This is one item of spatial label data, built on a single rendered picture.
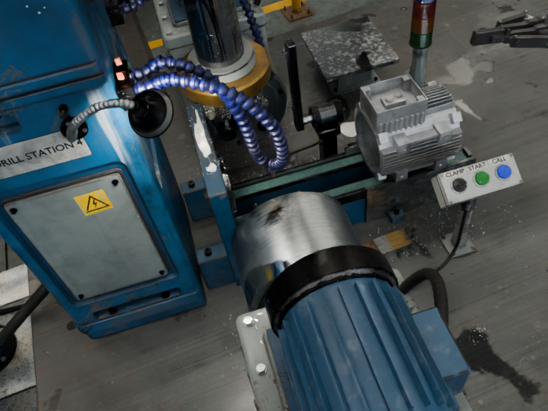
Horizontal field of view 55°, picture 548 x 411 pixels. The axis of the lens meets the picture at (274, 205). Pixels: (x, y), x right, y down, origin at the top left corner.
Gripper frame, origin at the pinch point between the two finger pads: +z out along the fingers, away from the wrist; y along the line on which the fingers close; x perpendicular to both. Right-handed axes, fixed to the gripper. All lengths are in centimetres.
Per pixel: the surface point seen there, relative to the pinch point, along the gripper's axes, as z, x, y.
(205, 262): 67, 41, 14
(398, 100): 18.6, 13.0, 1.0
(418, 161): 14.4, 25.4, 9.0
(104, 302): 91, 42, 18
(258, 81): 53, -2, 7
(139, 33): 71, 131, -249
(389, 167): 21.9, 25.6, 9.1
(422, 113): 14.5, 14.2, 5.3
